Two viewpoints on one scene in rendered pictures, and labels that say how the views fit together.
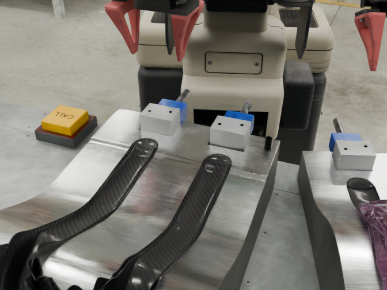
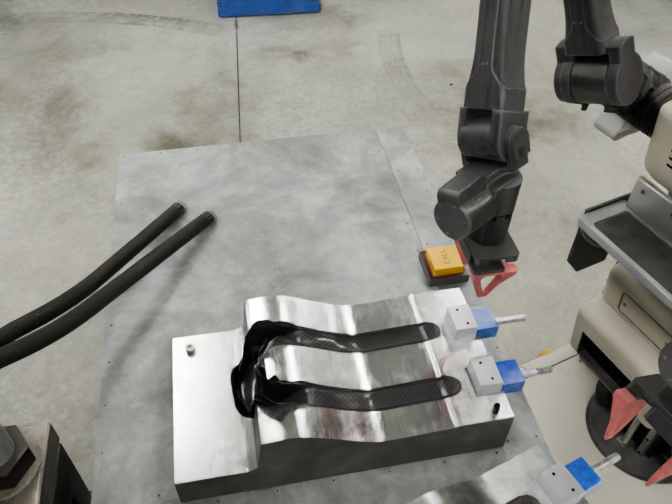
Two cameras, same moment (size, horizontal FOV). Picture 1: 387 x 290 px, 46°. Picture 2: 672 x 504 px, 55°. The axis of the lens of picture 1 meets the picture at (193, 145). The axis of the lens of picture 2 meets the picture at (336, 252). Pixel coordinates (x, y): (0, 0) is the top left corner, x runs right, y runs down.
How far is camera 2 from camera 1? 63 cm
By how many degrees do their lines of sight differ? 45
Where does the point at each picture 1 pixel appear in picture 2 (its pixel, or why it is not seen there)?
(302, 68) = not seen: outside the picture
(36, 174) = (386, 284)
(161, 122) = (453, 325)
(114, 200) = (367, 346)
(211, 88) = (606, 328)
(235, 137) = (477, 381)
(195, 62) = (612, 293)
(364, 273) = not seen: outside the picture
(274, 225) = (458, 465)
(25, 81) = (619, 147)
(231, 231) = (388, 429)
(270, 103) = not seen: hidden behind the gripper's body
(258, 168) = (463, 416)
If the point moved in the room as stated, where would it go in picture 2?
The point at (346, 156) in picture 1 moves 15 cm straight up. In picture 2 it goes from (545, 478) to (574, 422)
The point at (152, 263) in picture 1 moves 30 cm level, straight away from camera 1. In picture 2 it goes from (316, 396) to (459, 300)
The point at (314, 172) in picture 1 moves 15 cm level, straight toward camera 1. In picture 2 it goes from (517, 464) to (418, 484)
